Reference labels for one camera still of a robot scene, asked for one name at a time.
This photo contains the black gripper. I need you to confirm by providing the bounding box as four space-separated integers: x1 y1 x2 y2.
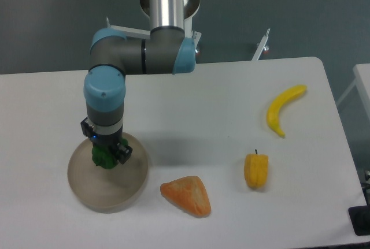
80 117 132 165

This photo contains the green bell pepper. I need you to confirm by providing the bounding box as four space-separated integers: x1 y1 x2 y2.
91 144 118 170

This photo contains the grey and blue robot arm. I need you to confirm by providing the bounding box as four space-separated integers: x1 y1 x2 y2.
81 0 196 169

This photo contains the beige round plate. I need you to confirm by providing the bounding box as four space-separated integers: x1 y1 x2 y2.
67 133 150 213

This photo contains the yellow bell pepper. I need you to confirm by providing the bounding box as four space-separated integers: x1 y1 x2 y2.
243 149 269 189

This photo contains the orange triangular bread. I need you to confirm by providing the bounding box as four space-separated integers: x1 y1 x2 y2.
160 176 212 217

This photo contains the yellow banana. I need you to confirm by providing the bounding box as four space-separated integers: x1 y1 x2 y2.
266 84 307 138

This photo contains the white side table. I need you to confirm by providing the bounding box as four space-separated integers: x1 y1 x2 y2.
335 64 369 118

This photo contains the black device at table edge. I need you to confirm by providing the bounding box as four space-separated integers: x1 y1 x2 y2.
347 170 370 236

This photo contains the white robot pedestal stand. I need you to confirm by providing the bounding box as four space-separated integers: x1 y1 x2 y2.
104 0 271 62

